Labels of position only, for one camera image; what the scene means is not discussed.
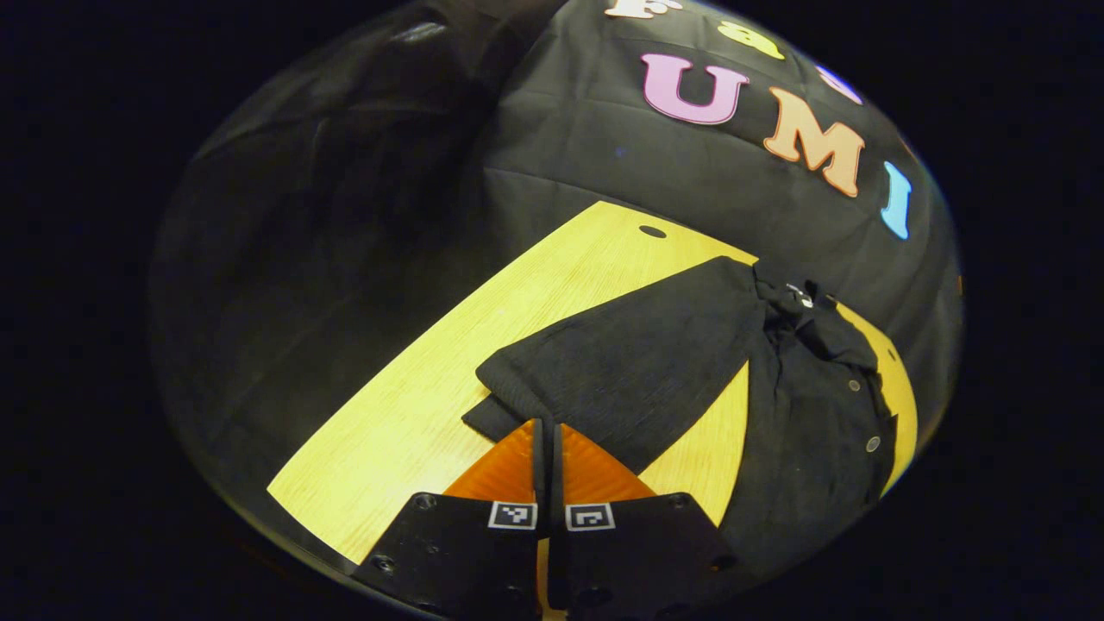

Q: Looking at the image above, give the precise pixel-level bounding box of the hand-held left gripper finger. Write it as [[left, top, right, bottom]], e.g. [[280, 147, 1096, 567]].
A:
[[548, 422, 744, 621], [351, 418, 549, 621]]

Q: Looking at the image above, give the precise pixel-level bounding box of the black button-up garment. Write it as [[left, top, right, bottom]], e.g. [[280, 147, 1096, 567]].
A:
[[461, 255, 900, 592]]

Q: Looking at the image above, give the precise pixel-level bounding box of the black backdrop cloth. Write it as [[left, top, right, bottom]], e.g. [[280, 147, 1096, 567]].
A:
[[147, 0, 965, 540]]

